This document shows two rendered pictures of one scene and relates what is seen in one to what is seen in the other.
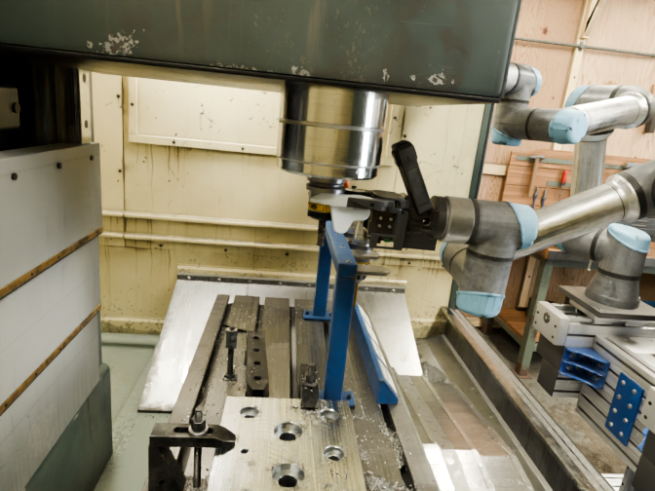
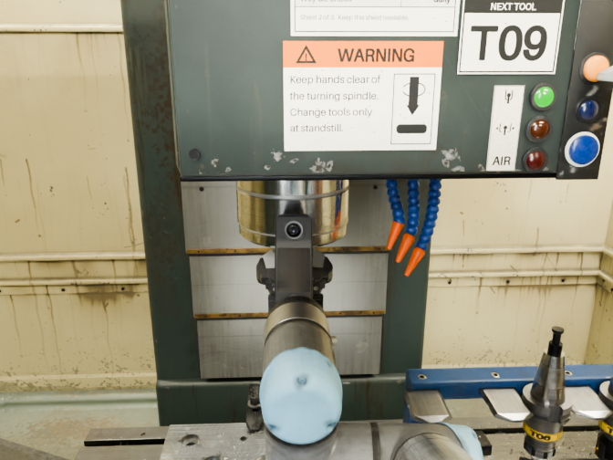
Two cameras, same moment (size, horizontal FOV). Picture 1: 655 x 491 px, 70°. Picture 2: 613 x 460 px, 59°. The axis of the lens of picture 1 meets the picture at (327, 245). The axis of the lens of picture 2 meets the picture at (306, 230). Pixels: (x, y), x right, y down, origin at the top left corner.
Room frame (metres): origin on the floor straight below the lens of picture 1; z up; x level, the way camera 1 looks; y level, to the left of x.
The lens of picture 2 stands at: (0.79, -0.74, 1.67)
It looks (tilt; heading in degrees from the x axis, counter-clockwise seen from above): 18 degrees down; 94
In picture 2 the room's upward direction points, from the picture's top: straight up
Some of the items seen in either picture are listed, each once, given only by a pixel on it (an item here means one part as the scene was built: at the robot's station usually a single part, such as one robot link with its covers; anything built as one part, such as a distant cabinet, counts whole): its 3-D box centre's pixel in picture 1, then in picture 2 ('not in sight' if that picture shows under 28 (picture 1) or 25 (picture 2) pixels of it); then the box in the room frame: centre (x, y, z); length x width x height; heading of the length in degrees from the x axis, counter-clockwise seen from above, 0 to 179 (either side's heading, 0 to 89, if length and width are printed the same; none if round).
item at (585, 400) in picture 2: not in sight; (585, 402); (1.13, -0.07, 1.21); 0.07 x 0.05 x 0.01; 96
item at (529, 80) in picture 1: (517, 82); not in sight; (1.23, -0.42, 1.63); 0.11 x 0.08 x 0.09; 126
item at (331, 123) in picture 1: (330, 132); (293, 192); (0.72, 0.01, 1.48); 0.16 x 0.16 x 0.12
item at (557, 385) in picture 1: (597, 378); not in sight; (1.38, -0.92, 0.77); 0.36 x 0.10 x 0.09; 96
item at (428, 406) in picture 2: (372, 270); (427, 407); (0.92, -0.10, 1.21); 0.07 x 0.05 x 0.01; 96
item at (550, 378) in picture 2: (363, 228); (550, 374); (1.08, -0.08, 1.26); 0.04 x 0.04 x 0.07
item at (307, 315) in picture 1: (323, 272); not in sight; (1.35, 0.00, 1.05); 0.10 x 0.05 x 0.30; 96
